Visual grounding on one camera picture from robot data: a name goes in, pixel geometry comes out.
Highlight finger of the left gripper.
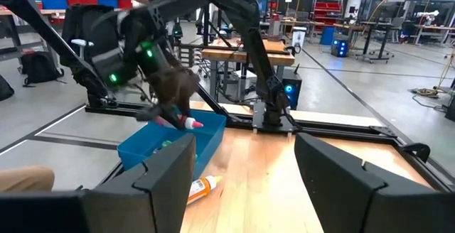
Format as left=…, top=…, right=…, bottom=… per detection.
left=136, top=104, right=168, bottom=122
left=165, top=109, right=191, bottom=131

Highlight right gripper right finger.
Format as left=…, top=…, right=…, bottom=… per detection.
left=294, top=132, right=449, bottom=233

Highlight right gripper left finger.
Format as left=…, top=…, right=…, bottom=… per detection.
left=81, top=132, right=197, bottom=233

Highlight pink food colouring bottle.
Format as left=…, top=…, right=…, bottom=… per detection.
left=153, top=114, right=204, bottom=131

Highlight orange food colouring bottle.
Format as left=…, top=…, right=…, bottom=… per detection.
left=186, top=175, right=223, bottom=205

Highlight black office chair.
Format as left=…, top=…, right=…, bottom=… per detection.
left=59, top=4, right=124, bottom=85

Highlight blue plastic bin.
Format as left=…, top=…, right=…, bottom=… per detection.
left=117, top=109, right=228, bottom=181

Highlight wooden workbench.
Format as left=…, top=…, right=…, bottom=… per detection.
left=200, top=37, right=296, bottom=95

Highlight black backpack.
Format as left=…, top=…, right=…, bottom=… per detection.
left=19, top=50, right=65, bottom=87

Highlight black computer tower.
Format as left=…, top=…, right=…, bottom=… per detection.
left=282, top=64, right=303, bottom=110

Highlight person's leg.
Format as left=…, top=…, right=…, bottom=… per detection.
left=0, top=165, right=56, bottom=193

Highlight white floor device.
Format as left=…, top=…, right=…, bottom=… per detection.
left=291, top=26, right=307, bottom=49

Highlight blue lit computer tower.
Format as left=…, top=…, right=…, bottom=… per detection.
left=330, top=38, right=349, bottom=58

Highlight blue storage crate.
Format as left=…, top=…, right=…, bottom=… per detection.
left=30, top=0, right=68, bottom=10

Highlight blue trash bin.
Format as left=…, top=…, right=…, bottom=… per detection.
left=318, top=26, right=336, bottom=46

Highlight black rolling desk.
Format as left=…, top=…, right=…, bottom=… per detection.
left=333, top=21, right=395, bottom=64

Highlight red storage shelf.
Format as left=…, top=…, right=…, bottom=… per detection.
left=311, top=0, right=344, bottom=33

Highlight black metal rig frame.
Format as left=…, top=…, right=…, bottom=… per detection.
left=0, top=0, right=455, bottom=191

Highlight black frame clamp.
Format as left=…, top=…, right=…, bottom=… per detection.
left=401, top=142, right=432, bottom=163

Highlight coiled yellow floor cable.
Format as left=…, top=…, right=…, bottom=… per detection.
left=410, top=53, right=455, bottom=98

